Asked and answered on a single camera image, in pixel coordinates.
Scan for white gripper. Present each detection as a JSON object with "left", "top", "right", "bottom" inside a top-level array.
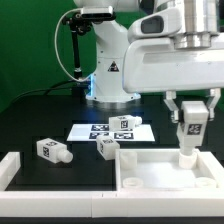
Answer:
[{"left": 122, "top": 6, "right": 224, "bottom": 123}]

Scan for white square tabletop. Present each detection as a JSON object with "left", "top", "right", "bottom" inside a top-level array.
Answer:
[{"left": 115, "top": 149, "right": 224, "bottom": 193}]

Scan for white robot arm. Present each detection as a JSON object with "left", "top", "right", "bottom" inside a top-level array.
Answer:
[{"left": 74, "top": 0, "right": 224, "bottom": 121}]

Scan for white U-shaped fence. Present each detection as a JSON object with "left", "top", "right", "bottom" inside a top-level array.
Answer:
[{"left": 0, "top": 152, "right": 224, "bottom": 218}]

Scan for paper sheet with markers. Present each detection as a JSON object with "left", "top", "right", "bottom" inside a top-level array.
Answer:
[{"left": 67, "top": 124, "right": 155, "bottom": 142}]

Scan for black cables on table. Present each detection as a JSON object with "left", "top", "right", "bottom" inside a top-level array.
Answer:
[{"left": 9, "top": 79, "right": 92, "bottom": 105}]

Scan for camera on black stand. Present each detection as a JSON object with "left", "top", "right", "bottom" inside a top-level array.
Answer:
[{"left": 55, "top": 8, "right": 116, "bottom": 100}]

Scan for white camera cable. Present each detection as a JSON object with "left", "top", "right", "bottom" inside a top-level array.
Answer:
[{"left": 54, "top": 8, "right": 92, "bottom": 83}]

